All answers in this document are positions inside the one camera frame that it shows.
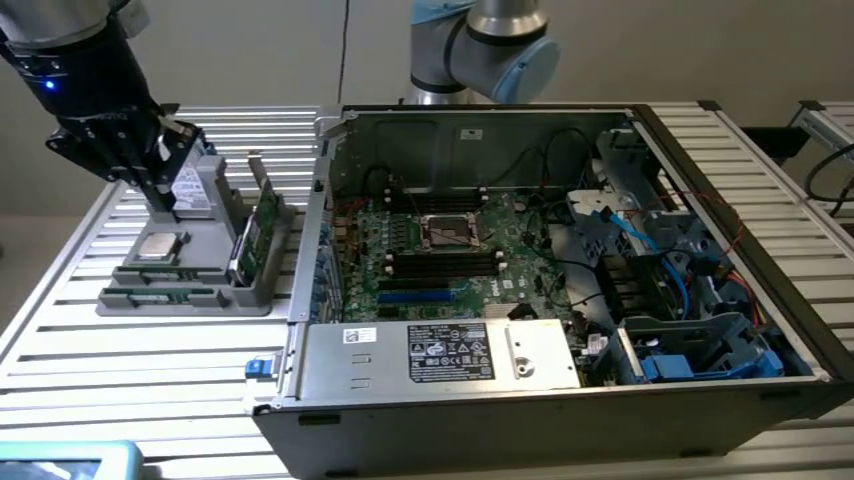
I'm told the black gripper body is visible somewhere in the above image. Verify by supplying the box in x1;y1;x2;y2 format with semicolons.
2;24;167;182

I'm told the green RAM stick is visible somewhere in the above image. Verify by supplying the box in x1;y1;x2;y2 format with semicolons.
102;286;225;307
115;266;222;282

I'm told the black RAM slot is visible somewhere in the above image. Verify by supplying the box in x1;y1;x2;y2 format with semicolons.
388;250;502;260
388;269;505;279
388;262;504;272
388;199;488;208
389;204;490;214
386;194;486;203
385;189;485;198
388;256;502;266

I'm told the silver hard disk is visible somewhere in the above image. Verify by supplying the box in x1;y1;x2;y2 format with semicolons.
169;159;216;217

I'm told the silver CPU chip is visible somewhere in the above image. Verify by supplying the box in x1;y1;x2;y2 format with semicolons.
129;231;196;262

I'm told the green graphics card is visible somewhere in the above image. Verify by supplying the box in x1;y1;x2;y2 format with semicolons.
225;151;282;287

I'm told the grey parts rack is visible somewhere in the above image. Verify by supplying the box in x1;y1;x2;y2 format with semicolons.
94;153;300;319

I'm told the blue case latch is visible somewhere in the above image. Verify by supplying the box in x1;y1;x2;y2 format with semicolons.
244;351;278;384

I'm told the long black expansion slot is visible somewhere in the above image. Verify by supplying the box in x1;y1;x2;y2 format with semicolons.
377;278;450;293

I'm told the short black expansion slot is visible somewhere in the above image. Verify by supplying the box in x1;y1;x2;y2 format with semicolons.
377;305;429;322

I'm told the blue expansion slot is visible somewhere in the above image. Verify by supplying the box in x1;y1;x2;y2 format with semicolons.
377;290;450;304

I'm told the CPU socket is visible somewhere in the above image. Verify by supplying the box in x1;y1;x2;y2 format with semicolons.
412;211;485;252

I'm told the silver power supply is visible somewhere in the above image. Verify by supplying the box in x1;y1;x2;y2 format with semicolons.
292;319;582;402

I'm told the green motherboard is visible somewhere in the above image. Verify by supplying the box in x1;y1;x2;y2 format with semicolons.
332;191;576;324

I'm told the metal disk bay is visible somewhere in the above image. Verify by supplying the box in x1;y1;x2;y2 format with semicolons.
588;126;669;252

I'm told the black open PC case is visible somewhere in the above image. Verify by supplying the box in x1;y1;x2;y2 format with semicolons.
242;102;839;480

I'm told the black fan shroud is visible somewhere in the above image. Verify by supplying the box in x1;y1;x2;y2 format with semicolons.
594;254;676;322

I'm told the grey disk bay with blue caddy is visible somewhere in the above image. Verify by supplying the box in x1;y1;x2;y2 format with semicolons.
615;311;783;387

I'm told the thin black wall cable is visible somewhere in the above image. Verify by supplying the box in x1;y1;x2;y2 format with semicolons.
334;0;353;106

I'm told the black looped cable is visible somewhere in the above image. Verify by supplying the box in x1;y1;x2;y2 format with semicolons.
541;127;596;192

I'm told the light blue wire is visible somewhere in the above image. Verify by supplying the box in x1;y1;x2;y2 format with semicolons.
601;208;660;252

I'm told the dark blue wire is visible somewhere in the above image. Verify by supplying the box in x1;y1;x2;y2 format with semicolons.
661;248;720;322

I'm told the thin red wire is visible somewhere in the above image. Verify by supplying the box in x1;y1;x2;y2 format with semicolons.
655;186;747;262

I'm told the red and yellow wire bundle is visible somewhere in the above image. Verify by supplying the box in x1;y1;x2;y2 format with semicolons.
724;268;769;332

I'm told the thick black cable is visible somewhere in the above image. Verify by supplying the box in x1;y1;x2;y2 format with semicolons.
804;146;854;207

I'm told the aluminium frame table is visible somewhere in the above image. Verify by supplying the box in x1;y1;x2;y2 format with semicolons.
788;99;854;222

